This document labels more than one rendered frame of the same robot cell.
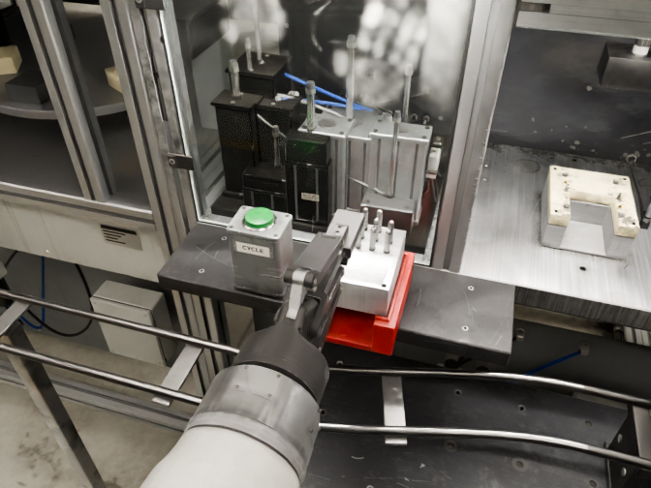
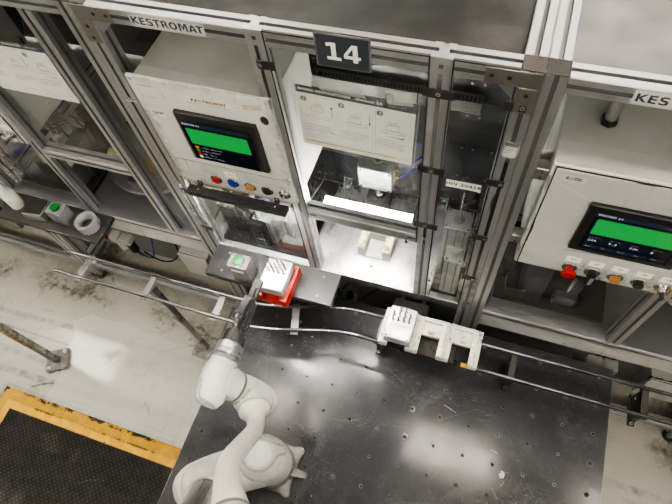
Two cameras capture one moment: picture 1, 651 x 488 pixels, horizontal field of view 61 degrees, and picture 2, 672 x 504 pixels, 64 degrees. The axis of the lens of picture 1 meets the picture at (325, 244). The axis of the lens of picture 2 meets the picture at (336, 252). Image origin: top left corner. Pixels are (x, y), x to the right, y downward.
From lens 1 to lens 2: 1.40 m
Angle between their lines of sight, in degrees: 21
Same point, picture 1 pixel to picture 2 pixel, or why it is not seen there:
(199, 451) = (214, 360)
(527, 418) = (357, 317)
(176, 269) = (212, 269)
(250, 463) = (224, 362)
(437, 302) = (309, 284)
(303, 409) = (237, 349)
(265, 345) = (229, 333)
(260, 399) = (226, 348)
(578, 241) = (374, 251)
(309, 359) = (239, 336)
